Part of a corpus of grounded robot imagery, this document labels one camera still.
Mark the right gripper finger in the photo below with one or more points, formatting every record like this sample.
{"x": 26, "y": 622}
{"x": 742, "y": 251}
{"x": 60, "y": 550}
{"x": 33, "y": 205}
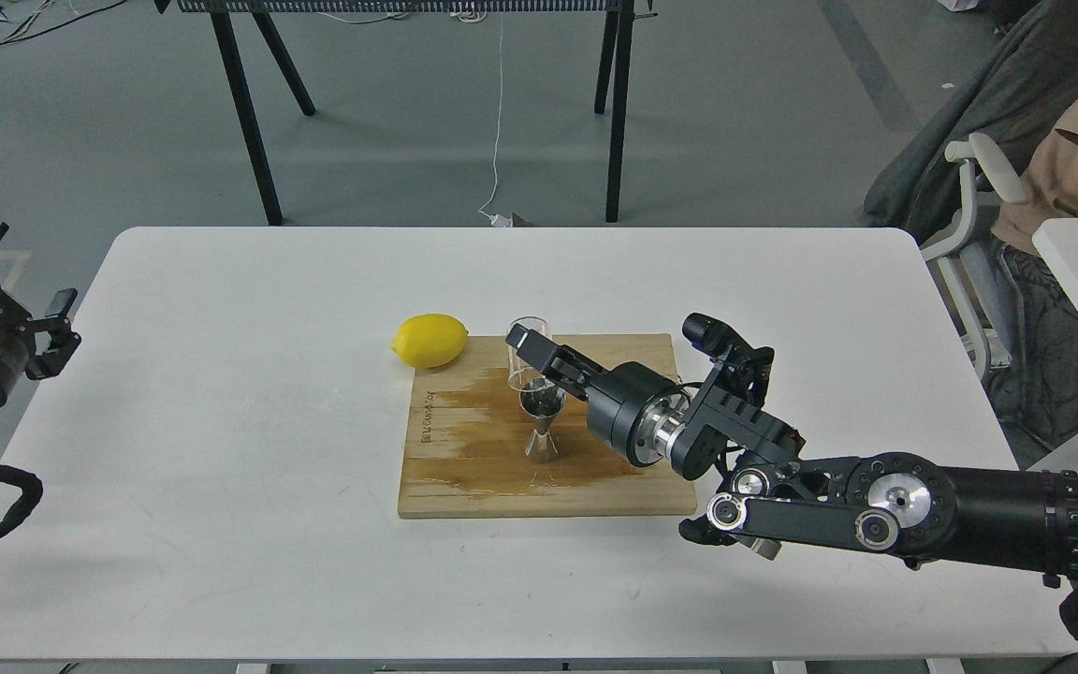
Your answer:
{"x": 545, "y": 351}
{"x": 574, "y": 377}

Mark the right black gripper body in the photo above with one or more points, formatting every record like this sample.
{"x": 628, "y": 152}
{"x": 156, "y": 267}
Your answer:
{"x": 633, "y": 410}

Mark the steel double jigger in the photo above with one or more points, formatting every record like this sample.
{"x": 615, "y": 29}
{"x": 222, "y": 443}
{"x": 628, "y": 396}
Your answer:
{"x": 542, "y": 400}

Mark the small clear glass cup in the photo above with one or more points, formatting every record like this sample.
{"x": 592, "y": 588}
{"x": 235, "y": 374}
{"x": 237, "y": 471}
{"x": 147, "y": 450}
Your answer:
{"x": 522, "y": 375}

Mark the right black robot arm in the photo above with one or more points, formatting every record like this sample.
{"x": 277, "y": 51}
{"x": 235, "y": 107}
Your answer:
{"x": 894, "y": 503}

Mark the wooden cutting board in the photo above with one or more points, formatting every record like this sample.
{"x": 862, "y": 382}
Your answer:
{"x": 464, "y": 454}

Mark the yellow lemon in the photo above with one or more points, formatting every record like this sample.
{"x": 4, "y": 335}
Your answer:
{"x": 429, "y": 341}

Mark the white office chair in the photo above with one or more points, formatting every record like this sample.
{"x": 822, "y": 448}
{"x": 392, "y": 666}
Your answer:
{"x": 962, "y": 252}

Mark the black metal frame table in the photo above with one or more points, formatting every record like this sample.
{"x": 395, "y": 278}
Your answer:
{"x": 415, "y": 92}

